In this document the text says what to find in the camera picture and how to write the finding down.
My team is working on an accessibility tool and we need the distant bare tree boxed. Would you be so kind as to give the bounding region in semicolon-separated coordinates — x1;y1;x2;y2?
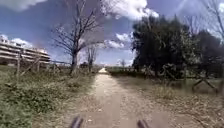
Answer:
119;58;127;69

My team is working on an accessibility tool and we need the small bare tree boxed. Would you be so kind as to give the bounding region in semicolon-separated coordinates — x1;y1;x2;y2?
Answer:
84;44;98;73

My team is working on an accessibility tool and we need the pale gravel path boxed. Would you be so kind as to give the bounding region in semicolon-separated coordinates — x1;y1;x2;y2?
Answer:
61;67;188;128

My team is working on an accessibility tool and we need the large bare tree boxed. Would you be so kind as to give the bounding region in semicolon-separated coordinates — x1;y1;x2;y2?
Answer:
50;0;111;76

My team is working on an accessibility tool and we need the clump of dark trees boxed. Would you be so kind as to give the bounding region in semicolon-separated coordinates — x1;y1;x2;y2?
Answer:
130;14;224;79

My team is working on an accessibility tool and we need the robot's own part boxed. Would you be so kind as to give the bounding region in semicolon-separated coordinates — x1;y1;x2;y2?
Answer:
70;116;84;128
137;119;151;128

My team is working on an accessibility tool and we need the grass verge with dry leaves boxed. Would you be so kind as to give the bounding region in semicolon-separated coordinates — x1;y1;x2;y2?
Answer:
108;68;224;128

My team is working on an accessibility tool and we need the grass verge with weeds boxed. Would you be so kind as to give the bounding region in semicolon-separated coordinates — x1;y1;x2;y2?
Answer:
0;65;101;128

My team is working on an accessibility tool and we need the wooden cross-braced fence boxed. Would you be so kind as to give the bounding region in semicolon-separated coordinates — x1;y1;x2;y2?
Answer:
139;64;224;94

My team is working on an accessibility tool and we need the pale multi-storey building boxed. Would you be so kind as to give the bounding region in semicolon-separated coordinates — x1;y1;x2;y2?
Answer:
0;39;52;66

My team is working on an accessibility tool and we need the wooden rail fence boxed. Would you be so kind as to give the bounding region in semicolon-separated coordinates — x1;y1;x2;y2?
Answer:
13;54;91;83

